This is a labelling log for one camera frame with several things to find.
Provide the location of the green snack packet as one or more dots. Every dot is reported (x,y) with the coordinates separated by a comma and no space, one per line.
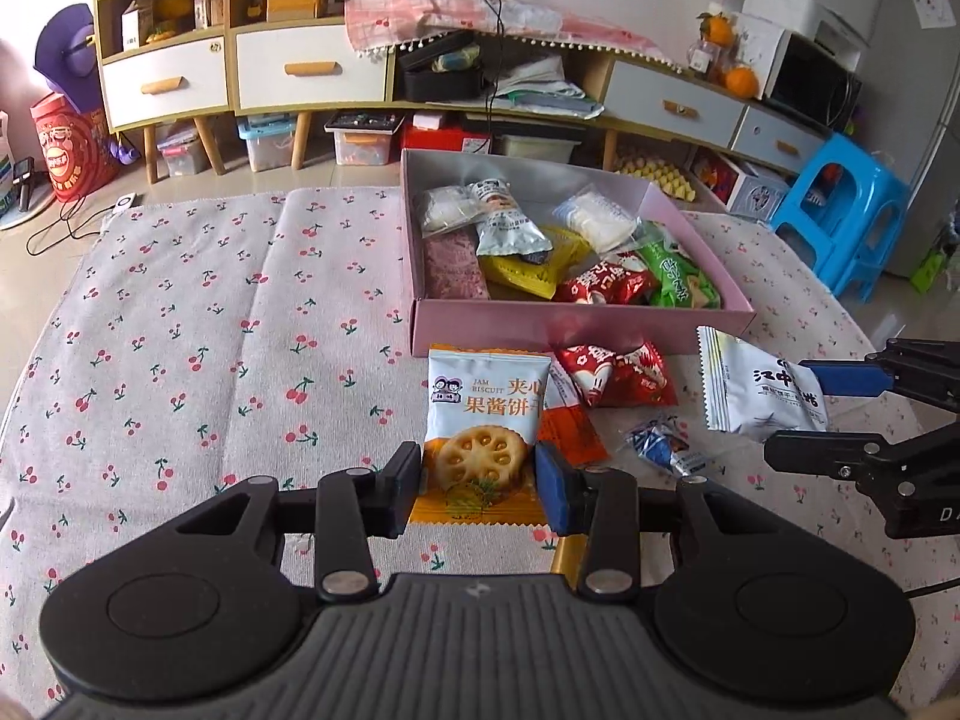
(679,274)

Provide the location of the low wooden cabinet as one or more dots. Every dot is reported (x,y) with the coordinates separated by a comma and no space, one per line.
(600,101)

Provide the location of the orange white biscuit packet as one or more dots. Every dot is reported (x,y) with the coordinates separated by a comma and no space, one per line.
(480,405)

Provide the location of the white grey snack packet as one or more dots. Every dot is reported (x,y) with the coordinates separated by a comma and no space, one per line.
(506,225)

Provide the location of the tall wooden cabinet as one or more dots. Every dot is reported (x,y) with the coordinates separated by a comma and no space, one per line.
(240,37)

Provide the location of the grey refrigerator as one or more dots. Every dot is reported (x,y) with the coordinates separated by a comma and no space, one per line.
(919,105)

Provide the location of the red snack packet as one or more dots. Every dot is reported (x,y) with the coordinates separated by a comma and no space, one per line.
(615,375)
(604,281)

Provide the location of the pink cherry cloth with fringe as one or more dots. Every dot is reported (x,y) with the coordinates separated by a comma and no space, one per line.
(420,15)

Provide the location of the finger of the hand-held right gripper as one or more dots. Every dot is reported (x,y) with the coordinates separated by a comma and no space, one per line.
(817,450)
(840,379)

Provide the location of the white storage container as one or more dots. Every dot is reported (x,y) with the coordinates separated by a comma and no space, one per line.
(540,146)

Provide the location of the small blue white packet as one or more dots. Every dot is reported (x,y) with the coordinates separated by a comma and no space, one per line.
(664,448)

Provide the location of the cherry print cloth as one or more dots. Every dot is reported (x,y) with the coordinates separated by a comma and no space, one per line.
(187,330)

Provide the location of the white blue carton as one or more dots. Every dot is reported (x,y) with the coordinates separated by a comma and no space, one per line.
(759,191)

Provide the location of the orange snack packet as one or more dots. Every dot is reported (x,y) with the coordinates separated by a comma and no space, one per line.
(574,562)

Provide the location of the pile of papers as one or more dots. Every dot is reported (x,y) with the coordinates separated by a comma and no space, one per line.
(544,86)

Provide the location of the clear plastic bin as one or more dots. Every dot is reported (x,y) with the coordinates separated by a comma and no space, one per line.
(184,154)

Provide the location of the yellow snack packet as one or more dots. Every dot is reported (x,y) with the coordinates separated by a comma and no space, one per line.
(525,270)

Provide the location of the colourful toy box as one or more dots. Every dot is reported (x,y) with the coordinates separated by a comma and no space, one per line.
(712,169)

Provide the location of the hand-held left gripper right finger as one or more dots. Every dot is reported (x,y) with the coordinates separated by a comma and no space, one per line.
(551,487)

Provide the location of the black case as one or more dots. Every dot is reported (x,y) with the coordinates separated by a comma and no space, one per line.
(442,75)

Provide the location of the grey drawer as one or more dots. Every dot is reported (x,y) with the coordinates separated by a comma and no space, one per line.
(675,105)
(776,139)

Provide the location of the clear white snack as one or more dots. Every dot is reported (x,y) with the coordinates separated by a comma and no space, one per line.
(596,221)
(448,210)

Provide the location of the white drawer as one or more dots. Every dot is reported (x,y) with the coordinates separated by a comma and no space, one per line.
(311,67)
(165,82)

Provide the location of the clear bin with orange contents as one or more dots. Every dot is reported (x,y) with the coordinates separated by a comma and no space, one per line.
(366,141)

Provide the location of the clear bin with blue lid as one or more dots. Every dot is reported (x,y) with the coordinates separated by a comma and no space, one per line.
(268,144)

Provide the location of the white appliance box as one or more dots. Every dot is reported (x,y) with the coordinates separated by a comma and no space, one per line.
(802,15)

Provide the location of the small white device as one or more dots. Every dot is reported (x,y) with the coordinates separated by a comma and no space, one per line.
(126,202)

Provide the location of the pink cardboard box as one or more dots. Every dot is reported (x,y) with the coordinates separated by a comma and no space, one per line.
(480,326)

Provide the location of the black microwave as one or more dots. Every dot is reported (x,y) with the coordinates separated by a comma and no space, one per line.
(814,86)

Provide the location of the blue plastic stool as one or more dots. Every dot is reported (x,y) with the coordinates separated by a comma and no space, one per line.
(840,202)

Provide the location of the orange fruit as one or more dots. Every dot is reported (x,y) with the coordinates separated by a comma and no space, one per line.
(718,28)
(740,82)

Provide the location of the pink floral snack packet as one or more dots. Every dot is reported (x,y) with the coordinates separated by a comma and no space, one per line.
(454,266)

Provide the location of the red gift bag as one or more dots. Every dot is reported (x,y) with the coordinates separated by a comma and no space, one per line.
(71,146)

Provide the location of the yellow egg tray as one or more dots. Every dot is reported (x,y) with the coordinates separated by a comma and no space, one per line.
(656,176)

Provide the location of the red box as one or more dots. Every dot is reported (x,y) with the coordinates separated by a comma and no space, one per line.
(442,141)

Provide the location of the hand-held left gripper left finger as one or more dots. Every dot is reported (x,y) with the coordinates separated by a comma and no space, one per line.
(397,491)

